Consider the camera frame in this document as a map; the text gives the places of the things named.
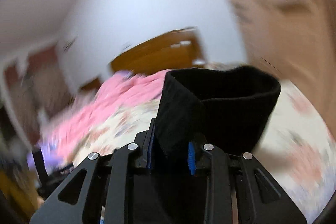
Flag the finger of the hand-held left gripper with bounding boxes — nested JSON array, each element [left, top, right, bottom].
[[31, 149, 75, 195]]

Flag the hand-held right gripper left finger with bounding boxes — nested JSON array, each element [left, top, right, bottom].
[[30, 118, 156, 224]]

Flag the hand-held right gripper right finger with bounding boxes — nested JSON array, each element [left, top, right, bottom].
[[188, 132, 307, 224]]

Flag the black pants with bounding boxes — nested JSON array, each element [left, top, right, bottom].
[[155, 65, 281, 169]]

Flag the purple cloth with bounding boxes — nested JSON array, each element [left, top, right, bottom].
[[26, 140, 69, 169]]

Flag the pink quilt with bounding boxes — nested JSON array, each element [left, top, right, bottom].
[[39, 70, 171, 161]]

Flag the brown curtain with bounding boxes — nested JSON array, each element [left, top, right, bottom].
[[4, 46, 76, 146]]

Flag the floral cream bed sheet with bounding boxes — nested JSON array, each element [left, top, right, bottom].
[[71, 64, 331, 224]]

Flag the wooden headboard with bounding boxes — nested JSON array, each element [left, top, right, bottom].
[[79, 27, 205, 90]]

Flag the light wooden wardrobe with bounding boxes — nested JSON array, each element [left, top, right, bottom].
[[202, 0, 336, 130]]

